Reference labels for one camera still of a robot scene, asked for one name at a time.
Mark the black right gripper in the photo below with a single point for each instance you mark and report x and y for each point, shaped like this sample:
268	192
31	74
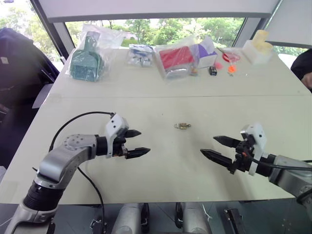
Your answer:
243	156

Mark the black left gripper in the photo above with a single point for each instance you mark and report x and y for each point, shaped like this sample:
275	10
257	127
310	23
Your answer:
119	144

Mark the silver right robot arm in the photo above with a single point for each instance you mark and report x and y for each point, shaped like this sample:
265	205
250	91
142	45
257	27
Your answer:
287	170

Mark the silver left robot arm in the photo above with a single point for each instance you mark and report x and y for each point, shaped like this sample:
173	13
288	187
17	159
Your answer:
65	158

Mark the person's bare hand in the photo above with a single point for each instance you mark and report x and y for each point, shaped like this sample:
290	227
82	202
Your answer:
308	80

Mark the silver cylindrical robot leg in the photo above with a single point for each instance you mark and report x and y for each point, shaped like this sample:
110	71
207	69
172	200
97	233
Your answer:
193	218
129	219

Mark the small black box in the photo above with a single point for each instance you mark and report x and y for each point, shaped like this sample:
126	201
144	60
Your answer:
212	71

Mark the small orange object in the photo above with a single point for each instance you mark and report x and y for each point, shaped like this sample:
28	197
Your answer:
231	69

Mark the small colourful block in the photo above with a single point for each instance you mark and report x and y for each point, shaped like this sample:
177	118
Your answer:
194	71

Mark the pink round disc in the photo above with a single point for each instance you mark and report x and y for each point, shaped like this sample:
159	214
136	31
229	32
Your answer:
218	65

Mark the bag of blue white items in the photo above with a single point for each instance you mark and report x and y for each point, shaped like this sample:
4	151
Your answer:
141	55

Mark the teal dustpan in plastic bag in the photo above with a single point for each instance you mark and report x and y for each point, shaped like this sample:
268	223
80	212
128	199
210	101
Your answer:
87	63

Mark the red pack in clear bag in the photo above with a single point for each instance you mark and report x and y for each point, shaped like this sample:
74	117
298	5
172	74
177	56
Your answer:
175	58

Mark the red item in clear wrap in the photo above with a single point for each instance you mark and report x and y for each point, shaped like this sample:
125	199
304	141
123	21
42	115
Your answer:
231	56

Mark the purple and white box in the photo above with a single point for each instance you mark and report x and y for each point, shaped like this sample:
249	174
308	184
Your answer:
207	56

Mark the white foam box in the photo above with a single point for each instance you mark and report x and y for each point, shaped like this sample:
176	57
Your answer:
258	54

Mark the pale yellow foam piece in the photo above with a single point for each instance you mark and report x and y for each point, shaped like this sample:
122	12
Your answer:
262	40

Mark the person's dark sleeve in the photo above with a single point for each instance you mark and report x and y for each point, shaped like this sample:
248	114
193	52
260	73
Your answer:
301	62

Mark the dark chair with jacket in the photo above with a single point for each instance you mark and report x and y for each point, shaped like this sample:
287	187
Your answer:
19	85

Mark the white roller blind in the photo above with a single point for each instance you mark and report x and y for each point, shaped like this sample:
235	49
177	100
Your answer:
158	9

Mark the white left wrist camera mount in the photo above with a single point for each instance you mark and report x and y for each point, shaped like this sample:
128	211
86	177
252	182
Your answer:
114	126

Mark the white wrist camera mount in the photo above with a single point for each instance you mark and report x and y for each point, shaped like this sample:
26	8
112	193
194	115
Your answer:
114	126
258	136

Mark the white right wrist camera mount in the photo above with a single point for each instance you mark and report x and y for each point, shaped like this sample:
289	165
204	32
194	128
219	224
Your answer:
258	136

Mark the black metal bracket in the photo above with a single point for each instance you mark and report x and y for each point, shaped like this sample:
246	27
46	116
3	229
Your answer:
97	226
234	220

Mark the grey window frame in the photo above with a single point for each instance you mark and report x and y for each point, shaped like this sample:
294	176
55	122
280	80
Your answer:
56	31

